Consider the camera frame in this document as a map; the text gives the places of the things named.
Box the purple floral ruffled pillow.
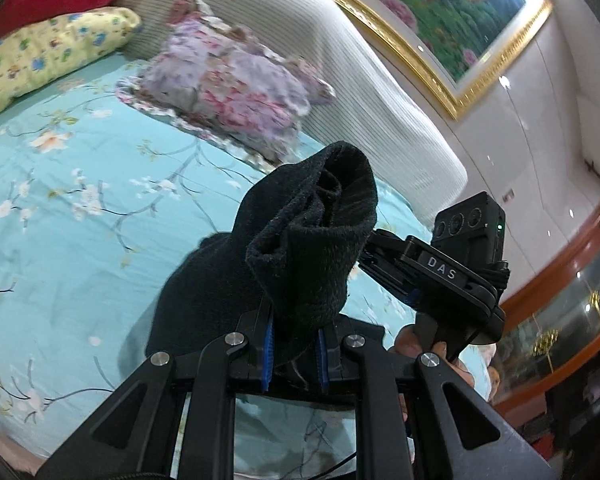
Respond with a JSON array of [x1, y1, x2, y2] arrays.
[[115, 0, 337, 167]]

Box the gold framed wall painting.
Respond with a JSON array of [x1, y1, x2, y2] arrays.
[[269, 0, 554, 122]]

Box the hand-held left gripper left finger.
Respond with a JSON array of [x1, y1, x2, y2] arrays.
[[35, 304, 276, 480]]

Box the black pants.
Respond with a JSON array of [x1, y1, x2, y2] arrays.
[[144, 141, 379, 392]]

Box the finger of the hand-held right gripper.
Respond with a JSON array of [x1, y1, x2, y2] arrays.
[[356, 254, 423, 309], [366, 228, 412, 263]]

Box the yellow printed pillow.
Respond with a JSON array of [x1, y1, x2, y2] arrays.
[[0, 6, 143, 125]]

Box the person's right hand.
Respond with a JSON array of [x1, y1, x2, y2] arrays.
[[391, 324, 477, 423]]

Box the white padded headboard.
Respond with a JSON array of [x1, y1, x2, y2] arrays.
[[122, 0, 469, 228]]

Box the blue floral bed sheet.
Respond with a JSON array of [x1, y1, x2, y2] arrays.
[[0, 55, 481, 480]]

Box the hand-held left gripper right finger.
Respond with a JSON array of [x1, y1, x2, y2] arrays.
[[316, 316, 557, 480]]

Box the wooden cabinet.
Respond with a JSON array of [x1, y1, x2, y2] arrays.
[[489, 199, 600, 413]]

